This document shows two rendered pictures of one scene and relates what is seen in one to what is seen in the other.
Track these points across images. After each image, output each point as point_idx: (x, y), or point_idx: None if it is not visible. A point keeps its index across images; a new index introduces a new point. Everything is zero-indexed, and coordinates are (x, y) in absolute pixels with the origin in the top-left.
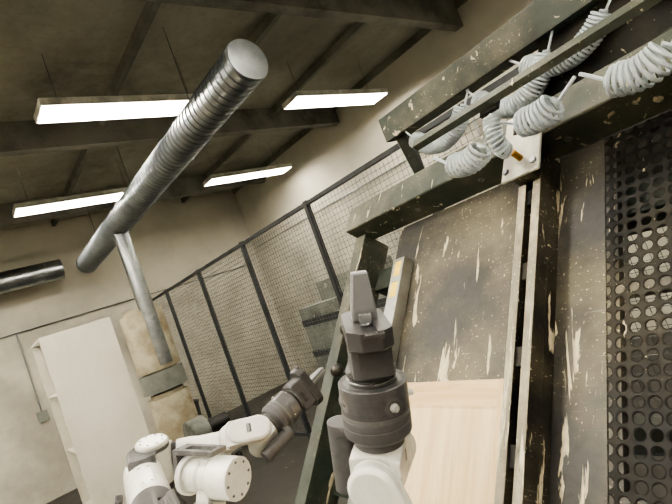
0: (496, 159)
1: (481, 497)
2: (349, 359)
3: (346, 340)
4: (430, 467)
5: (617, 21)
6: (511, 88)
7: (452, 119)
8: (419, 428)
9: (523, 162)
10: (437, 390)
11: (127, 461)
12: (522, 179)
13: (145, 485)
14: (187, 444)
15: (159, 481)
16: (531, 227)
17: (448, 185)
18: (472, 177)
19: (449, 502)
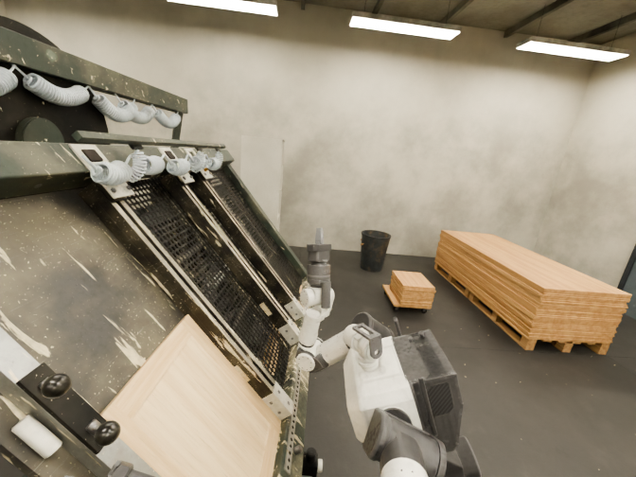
0: (77, 174)
1: (220, 377)
2: (324, 257)
3: (329, 247)
4: (195, 405)
5: (183, 145)
6: (152, 143)
7: (120, 137)
8: (167, 401)
9: (120, 186)
10: (154, 364)
11: None
12: (120, 198)
13: (408, 463)
14: (371, 336)
15: (393, 467)
16: (146, 231)
17: (12, 181)
18: (40, 181)
19: (217, 400)
